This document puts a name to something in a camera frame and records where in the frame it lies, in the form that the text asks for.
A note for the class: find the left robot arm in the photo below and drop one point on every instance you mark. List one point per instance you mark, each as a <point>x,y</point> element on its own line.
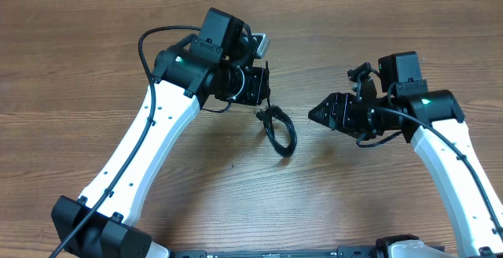
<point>214,59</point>

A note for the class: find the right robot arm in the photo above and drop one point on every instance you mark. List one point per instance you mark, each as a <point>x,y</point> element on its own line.
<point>394,100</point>

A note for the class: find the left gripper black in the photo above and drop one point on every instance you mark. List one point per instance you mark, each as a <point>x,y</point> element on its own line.
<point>258,87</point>

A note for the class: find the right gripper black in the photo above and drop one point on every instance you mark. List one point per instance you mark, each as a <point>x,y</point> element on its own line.
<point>346,125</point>

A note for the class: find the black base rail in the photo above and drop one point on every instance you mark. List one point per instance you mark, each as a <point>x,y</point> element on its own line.
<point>362,251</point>

